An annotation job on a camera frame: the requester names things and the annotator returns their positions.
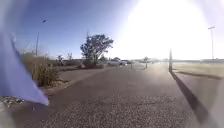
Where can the white car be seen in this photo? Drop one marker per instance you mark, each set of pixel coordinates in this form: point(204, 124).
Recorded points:
point(116, 62)

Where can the concrete kerb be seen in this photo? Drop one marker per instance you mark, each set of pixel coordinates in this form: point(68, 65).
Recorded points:
point(71, 83)

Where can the street lamp pole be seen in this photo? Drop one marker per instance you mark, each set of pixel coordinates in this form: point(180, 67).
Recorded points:
point(170, 61)

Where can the dark green tree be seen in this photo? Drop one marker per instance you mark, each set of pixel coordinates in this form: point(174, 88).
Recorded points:
point(95, 48)

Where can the dry brown bushes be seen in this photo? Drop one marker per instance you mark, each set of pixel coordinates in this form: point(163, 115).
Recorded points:
point(43, 73)

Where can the grey asphalt path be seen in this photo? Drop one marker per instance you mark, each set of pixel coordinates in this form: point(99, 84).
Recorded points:
point(126, 100)

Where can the grey side pavement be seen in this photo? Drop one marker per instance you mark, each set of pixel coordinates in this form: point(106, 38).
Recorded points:
point(80, 75)

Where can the dry grass strip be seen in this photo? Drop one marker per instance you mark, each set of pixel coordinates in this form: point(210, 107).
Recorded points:
point(200, 68)

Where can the tall street light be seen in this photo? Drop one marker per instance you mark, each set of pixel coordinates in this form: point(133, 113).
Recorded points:
point(212, 43)

